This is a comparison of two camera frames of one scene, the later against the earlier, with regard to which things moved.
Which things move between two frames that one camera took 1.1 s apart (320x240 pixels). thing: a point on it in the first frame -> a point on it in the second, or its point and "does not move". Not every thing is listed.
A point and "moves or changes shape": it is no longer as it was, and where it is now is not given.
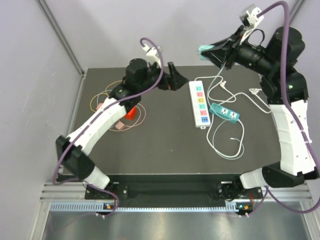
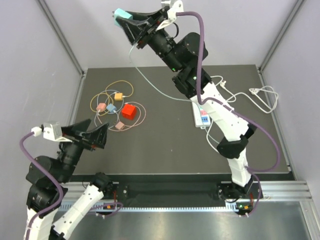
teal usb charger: x=203 y=47 moves or changes shape
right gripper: x=228 y=49 -> x=143 y=29
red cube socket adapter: x=131 y=114 does not move
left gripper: x=173 y=81 -> x=97 y=137
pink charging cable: x=135 y=125 does not move
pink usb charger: x=99 y=106 does not move
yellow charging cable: x=104 y=93 does not move
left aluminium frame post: x=82 y=70 does not move
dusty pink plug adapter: x=119 y=125 does not move
